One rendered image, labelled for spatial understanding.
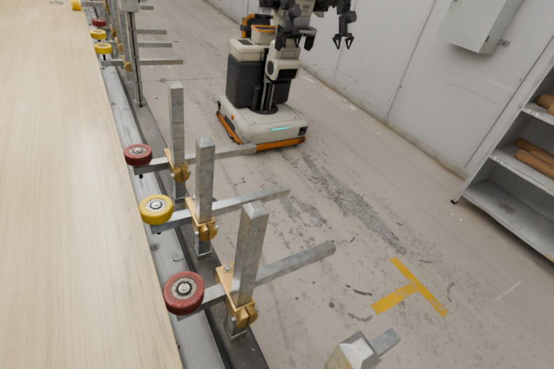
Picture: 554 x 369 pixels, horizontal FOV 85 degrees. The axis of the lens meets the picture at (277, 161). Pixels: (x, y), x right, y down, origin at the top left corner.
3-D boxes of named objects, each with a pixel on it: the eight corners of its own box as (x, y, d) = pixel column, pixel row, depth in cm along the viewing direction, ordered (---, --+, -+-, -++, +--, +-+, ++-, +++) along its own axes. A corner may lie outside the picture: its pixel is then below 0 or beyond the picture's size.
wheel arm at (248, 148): (251, 150, 120) (253, 141, 117) (255, 155, 118) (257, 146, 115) (133, 171, 99) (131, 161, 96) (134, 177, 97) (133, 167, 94)
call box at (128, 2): (136, 10, 135) (134, -9, 130) (139, 14, 130) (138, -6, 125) (119, 9, 131) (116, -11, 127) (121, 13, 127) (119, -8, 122)
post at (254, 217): (237, 328, 80) (260, 196, 52) (242, 340, 78) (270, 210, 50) (224, 333, 78) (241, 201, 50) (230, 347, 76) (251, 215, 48)
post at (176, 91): (183, 202, 112) (180, 79, 84) (185, 208, 110) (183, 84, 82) (173, 204, 111) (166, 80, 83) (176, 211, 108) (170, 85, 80)
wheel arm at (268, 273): (326, 247, 88) (330, 237, 85) (333, 256, 85) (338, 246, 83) (173, 310, 67) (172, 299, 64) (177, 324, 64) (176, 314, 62)
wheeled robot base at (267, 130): (214, 117, 292) (215, 93, 278) (271, 110, 323) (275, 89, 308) (243, 156, 248) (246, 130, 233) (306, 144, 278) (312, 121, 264)
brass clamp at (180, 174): (180, 157, 109) (180, 146, 106) (191, 180, 100) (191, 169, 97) (162, 161, 106) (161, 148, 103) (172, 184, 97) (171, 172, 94)
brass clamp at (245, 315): (235, 272, 77) (237, 259, 74) (259, 320, 68) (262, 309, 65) (212, 281, 74) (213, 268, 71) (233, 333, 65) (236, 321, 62)
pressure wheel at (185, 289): (180, 342, 63) (179, 315, 56) (157, 315, 66) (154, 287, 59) (210, 315, 68) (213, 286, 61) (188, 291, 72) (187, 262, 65)
